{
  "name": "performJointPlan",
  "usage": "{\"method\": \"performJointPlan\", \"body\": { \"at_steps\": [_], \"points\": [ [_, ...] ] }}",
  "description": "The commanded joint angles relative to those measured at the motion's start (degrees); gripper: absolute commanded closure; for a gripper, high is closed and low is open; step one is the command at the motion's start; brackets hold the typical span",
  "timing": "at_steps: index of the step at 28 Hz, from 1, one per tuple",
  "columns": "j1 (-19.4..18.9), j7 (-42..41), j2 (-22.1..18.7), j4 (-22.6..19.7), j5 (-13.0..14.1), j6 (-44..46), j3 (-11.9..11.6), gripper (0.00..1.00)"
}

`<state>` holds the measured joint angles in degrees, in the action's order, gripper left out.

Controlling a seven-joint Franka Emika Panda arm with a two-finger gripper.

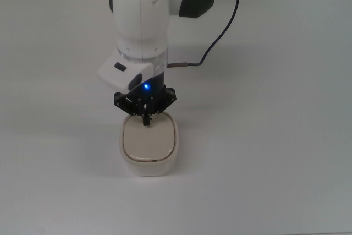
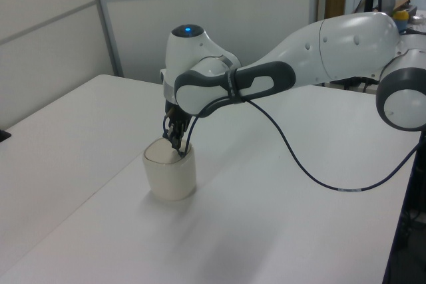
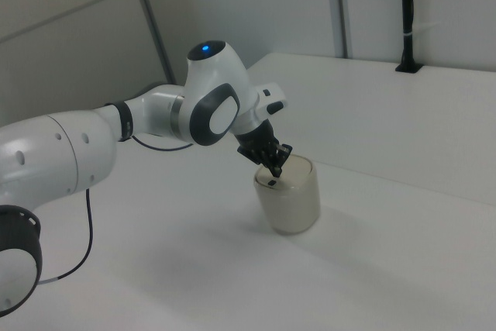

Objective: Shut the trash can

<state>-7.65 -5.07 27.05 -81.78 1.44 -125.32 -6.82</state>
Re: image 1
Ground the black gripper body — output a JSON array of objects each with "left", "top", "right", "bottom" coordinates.
[{"left": 128, "top": 70, "right": 167, "bottom": 101}]

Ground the small white trash can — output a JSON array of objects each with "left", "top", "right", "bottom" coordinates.
[{"left": 119, "top": 111, "right": 180, "bottom": 177}]

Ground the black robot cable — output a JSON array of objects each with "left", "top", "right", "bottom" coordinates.
[{"left": 167, "top": 0, "right": 240, "bottom": 68}]

